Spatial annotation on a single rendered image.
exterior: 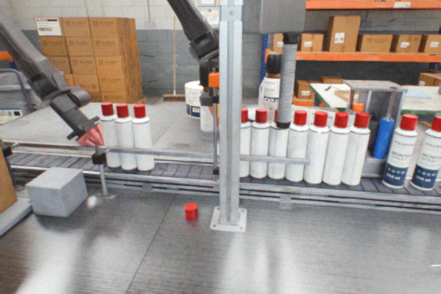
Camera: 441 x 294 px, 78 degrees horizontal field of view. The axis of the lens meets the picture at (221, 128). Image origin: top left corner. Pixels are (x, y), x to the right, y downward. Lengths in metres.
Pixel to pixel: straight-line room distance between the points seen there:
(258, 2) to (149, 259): 0.56
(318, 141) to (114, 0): 5.20
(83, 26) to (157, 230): 3.71
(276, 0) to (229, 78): 0.17
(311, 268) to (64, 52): 4.13
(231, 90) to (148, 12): 4.86
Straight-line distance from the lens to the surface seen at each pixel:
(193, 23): 0.74
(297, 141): 0.76
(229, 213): 0.72
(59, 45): 4.42
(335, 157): 0.79
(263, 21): 0.54
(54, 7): 6.30
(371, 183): 0.89
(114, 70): 4.14
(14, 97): 3.07
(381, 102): 0.97
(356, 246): 0.74
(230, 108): 0.59
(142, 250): 0.69
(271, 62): 1.29
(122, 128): 0.83
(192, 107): 1.30
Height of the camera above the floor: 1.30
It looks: 21 degrees down
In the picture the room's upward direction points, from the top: straight up
